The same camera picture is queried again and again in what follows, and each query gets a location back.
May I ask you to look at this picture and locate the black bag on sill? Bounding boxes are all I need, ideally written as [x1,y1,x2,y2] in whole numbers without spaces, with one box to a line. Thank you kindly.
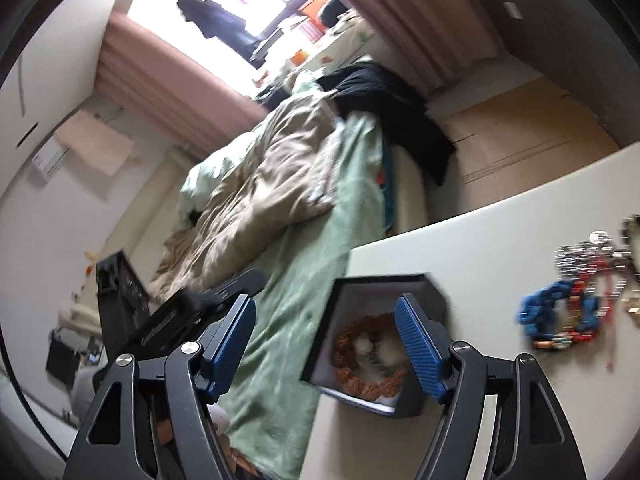
[317,0,348,28]

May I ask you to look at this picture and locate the hanging dark clothes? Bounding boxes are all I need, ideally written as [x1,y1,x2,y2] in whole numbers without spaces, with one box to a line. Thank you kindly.
[177,0,265,68]

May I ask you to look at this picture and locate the orange cup on sill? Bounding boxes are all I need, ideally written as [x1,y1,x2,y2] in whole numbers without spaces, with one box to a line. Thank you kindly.
[290,49,309,66]

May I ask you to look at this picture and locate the brown rudraksha bead bracelet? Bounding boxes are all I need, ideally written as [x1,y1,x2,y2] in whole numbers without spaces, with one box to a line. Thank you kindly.
[330,312,409,402]

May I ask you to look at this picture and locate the white wall socket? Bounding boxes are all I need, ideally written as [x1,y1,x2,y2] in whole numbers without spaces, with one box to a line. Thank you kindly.
[503,1,524,21]

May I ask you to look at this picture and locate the blue and red bead bracelet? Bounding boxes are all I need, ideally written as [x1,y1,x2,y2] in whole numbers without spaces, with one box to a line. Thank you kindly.
[516,278,614,352]

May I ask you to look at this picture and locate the pink curtain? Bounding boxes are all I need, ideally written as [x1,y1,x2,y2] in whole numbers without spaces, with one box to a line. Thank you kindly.
[347,0,503,93]
[94,12,267,159]

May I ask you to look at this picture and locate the black and green bead bracelet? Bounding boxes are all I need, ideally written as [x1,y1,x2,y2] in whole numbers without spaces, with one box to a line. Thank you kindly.
[619,213,640,276]

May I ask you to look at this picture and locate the pink curtain right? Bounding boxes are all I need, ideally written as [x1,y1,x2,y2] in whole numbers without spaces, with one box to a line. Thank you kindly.
[347,0,503,93]

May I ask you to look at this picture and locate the pink curtain left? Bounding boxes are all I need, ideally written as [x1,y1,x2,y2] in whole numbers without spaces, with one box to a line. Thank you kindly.
[94,12,267,159]

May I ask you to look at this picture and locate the green bed sheet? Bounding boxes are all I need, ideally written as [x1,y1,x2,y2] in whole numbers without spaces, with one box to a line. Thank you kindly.
[220,113,384,479]

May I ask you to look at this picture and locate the white tissue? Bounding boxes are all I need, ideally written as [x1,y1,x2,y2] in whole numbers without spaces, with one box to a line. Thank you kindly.
[352,332,408,378]

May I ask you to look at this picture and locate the person's left hand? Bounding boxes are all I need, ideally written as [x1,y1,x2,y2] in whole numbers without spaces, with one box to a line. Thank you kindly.
[155,403,236,479]

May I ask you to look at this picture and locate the wall air conditioner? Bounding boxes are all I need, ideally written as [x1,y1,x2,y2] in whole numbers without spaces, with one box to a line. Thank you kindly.
[32,136,68,181]

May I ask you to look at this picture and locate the black jewelry box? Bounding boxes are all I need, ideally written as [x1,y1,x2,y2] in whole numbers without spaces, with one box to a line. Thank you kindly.
[300,273,447,418]

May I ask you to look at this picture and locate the beige duvet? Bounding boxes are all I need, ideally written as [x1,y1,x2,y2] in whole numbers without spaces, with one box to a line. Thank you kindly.
[150,91,345,302]

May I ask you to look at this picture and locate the black garment on bed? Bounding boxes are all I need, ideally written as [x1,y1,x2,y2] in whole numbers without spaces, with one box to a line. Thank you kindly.
[317,61,456,185]

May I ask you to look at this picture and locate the silver chain jewelry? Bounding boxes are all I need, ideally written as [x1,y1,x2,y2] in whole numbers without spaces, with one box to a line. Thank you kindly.
[554,231,639,278]

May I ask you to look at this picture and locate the gold flower pendant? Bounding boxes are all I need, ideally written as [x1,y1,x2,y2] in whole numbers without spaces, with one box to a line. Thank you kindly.
[620,294,640,318]

